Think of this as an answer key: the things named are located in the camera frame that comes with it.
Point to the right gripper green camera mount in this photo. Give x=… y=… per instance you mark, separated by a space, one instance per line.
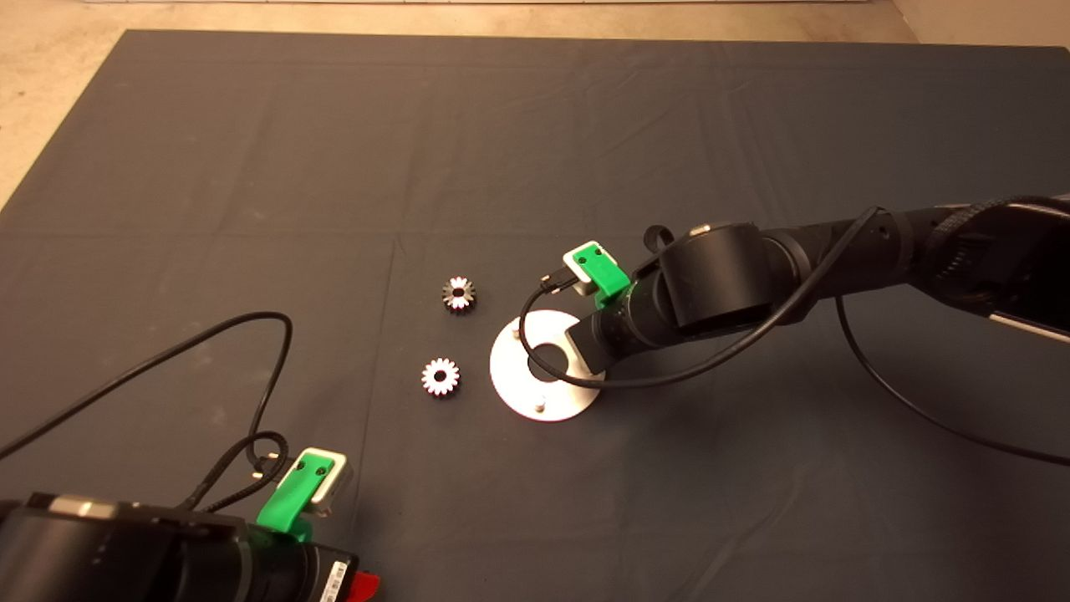
x=606 y=274

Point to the gripper green camera mount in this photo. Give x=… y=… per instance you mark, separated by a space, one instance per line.
x=289 y=500
x=606 y=274

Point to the round white metal carrier plate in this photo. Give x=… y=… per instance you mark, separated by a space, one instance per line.
x=514 y=380

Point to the dark grey table cloth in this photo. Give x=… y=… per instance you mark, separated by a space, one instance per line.
x=585 y=125

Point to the left gripper green camera mount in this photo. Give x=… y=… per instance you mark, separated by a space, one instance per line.
x=289 y=500

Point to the small steel planetary gear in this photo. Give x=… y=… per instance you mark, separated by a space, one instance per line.
x=450 y=295
x=434 y=381

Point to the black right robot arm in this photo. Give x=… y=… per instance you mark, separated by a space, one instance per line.
x=727 y=276

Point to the gripper silver camera box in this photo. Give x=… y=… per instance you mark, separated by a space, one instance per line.
x=583 y=286
x=338 y=483

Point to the left gripper silver camera box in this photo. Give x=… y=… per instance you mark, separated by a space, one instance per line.
x=338 y=483

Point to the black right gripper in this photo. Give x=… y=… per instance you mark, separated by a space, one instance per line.
x=610 y=339

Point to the right gripper silver camera box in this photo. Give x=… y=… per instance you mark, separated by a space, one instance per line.
x=583 y=286

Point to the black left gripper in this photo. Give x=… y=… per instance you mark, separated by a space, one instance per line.
x=297 y=577

